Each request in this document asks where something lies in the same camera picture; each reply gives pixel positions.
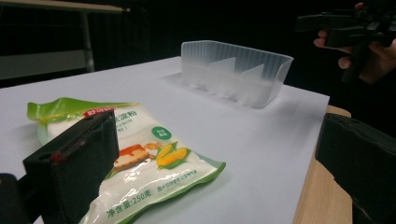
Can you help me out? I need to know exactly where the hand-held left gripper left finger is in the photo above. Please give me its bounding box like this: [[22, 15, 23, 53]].
[[22, 109, 121, 224]]

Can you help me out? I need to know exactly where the white table sheet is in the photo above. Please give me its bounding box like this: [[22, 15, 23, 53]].
[[0, 55, 331, 224]]

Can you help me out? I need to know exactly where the background table with metal leg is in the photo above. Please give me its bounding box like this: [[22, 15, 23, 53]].
[[0, 0, 131, 74]]

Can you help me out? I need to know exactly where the white and green starch bag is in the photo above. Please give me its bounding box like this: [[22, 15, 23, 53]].
[[26, 96, 227, 224]]

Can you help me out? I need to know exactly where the grey panel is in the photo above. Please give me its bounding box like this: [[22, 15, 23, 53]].
[[0, 49, 89, 81]]

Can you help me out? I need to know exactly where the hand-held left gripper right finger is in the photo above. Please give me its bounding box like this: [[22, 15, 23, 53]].
[[314, 112, 396, 224]]

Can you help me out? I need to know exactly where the clear plastic container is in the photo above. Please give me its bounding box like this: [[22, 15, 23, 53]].
[[179, 39, 295, 110]]

